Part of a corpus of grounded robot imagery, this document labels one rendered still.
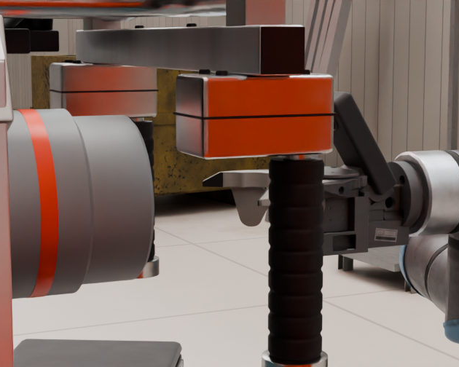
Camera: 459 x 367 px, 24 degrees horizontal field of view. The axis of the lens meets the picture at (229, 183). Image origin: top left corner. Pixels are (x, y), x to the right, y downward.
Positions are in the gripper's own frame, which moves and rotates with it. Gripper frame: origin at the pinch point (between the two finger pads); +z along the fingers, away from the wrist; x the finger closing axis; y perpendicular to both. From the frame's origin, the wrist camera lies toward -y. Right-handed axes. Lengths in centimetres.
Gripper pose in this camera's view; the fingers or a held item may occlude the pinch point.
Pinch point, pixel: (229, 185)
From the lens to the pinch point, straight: 104.2
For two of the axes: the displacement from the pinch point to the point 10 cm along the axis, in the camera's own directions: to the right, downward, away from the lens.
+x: -3.9, -1.2, 9.1
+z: -9.2, 0.5, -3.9
